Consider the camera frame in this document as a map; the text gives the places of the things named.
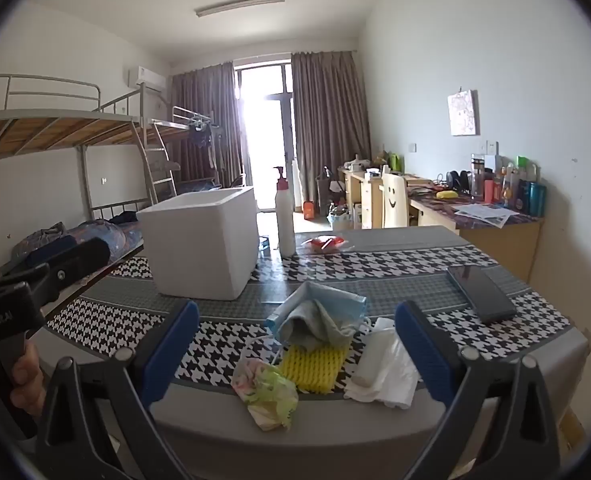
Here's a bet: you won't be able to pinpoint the floral blanket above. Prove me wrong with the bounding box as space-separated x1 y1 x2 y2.
10 217 144 261

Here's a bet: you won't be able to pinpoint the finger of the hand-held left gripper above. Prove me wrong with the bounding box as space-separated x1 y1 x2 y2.
10 235 79 272
0 236 111 306

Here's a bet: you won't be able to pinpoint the white papers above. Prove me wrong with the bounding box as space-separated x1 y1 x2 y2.
455 203 519 228

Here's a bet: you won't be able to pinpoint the wide brown curtain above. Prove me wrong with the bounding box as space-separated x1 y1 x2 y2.
290 51 373 206

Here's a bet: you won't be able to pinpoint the long wooden desk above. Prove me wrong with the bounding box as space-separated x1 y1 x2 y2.
408 185 543 283

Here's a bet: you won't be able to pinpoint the small metal bunk bed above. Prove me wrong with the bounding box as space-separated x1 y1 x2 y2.
148 106 224 196

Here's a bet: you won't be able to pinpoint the dark green flat case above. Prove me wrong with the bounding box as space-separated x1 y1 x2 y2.
446 265 519 324

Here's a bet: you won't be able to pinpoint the blue face mask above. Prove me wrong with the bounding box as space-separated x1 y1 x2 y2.
266 281 367 341

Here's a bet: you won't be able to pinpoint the filled plastic bag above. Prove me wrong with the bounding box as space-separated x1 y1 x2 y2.
327 205 352 231

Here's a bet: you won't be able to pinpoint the small wooden desk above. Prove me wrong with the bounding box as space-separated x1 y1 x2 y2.
338 167 383 228

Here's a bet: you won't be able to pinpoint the grey cloth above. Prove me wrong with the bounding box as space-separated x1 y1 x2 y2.
278 300 363 350

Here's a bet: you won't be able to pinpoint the black headphones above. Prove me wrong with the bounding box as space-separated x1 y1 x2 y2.
445 170 471 192

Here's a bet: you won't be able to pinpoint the large metal bunk bed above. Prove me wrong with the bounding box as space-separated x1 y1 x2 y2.
0 74 176 261

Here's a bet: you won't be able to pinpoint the red snack packet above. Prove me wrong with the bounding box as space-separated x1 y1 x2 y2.
303 235 346 253

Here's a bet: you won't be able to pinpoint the person's left hand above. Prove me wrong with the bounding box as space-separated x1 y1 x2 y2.
6 342 47 418

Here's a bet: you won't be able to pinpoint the wall picture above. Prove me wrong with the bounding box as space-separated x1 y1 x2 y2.
447 90 479 137

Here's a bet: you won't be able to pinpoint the ceiling light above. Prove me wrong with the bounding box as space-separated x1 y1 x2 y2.
194 0 286 17

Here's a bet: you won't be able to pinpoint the white pump bottle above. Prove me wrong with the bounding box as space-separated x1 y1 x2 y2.
274 166 297 258

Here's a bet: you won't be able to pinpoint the floral crumpled plastic bag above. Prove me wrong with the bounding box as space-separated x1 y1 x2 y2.
232 357 299 432

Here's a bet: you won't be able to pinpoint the houndstooth tablecloth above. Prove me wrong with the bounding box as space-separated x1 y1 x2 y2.
46 225 573 396

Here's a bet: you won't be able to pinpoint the yellow foam net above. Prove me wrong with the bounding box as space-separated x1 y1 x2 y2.
278 341 351 394

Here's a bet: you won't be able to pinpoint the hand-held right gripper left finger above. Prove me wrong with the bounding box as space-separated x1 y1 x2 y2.
36 300 201 480

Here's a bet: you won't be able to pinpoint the group of bottles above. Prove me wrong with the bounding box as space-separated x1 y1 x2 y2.
470 152 547 216

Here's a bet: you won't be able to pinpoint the wooden smiley face chair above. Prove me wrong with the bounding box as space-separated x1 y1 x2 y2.
380 172 409 229

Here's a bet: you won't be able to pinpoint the white air conditioner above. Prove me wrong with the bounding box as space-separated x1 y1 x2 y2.
128 65 167 92

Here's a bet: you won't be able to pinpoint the white plastic bag roll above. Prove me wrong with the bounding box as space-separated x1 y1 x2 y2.
350 327 399 388

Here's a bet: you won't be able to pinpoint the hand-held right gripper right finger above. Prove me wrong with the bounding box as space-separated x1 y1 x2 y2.
394 301 561 480

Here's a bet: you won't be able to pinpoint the white foam box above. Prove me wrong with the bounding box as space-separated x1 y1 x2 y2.
136 186 260 301

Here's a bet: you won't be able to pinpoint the glass balcony door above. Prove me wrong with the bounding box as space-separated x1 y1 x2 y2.
236 64 296 211

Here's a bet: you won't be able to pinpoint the dark hanging clothes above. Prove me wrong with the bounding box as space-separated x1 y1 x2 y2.
188 120 214 151

